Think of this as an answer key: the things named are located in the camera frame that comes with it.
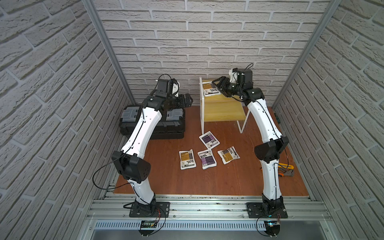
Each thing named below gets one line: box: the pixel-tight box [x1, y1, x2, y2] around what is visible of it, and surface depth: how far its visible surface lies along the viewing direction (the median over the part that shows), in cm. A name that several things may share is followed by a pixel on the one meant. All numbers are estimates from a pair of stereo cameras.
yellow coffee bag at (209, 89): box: [202, 81, 221, 97], surface depth 83 cm
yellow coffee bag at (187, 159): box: [179, 149, 197, 170], surface depth 91 cm
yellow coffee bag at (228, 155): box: [217, 146, 241, 165], surface depth 94 cm
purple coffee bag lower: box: [197, 149, 217, 170], surface depth 92 cm
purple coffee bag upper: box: [199, 131, 221, 150], surface depth 102 cm
